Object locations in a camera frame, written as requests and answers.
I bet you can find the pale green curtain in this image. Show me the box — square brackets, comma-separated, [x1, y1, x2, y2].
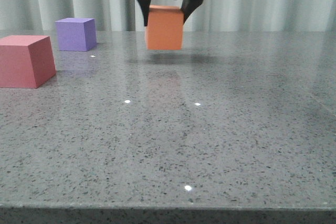
[1, 0, 335, 31]

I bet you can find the red foam cube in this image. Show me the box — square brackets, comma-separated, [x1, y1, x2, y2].
[1, 35, 56, 88]

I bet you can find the orange foam cube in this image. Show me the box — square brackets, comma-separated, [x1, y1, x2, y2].
[145, 5, 184, 50]

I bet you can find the purple foam cube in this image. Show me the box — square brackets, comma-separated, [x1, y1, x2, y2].
[55, 18, 97, 51]

